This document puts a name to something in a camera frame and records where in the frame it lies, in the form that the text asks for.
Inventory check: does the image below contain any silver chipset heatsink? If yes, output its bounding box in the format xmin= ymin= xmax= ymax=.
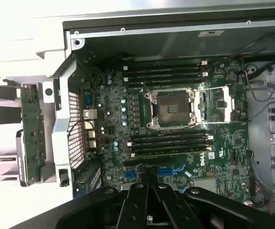
xmin=192 ymin=178 xmax=219 ymax=194

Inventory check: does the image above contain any blue expansion slot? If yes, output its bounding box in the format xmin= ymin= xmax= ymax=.
xmin=124 ymin=168 xmax=176 ymax=177

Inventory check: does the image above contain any green RAM stick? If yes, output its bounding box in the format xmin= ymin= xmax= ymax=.
xmin=130 ymin=152 xmax=211 ymax=160

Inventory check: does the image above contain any green motherboard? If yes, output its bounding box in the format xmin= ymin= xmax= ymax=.
xmin=80 ymin=57 xmax=255 ymax=203

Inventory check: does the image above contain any CPU socket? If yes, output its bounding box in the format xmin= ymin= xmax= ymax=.
xmin=144 ymin=89 xmax=197 ymax=131

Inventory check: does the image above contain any thin locking lever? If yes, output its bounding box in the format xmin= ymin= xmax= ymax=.
xmin=141 ymin=82 xmax=153 ymax=94

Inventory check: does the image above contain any metal socket cover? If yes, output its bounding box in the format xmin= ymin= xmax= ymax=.
xmin=189 ymin=87 xmax=235 ymax=124

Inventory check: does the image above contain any coin battery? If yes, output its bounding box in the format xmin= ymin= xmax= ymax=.
xmin=225 ymin=71 xmax=237 ymax=82

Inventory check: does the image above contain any black open PC case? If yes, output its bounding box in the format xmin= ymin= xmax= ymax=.
xmin=32 ymin=6 xmax=275 ymax=215

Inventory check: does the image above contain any white case sticker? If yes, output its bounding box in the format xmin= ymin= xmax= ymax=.
xmin=198 ymin=30 xmax=225 ymax=38

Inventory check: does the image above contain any red black fan wire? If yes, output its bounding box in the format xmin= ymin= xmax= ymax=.
xmin=67 ymin=120 xmax=93 ymax=138

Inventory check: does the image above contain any black case cable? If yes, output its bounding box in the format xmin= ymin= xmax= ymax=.
xmin=232 ymin=31 xmax=275 ymax=59

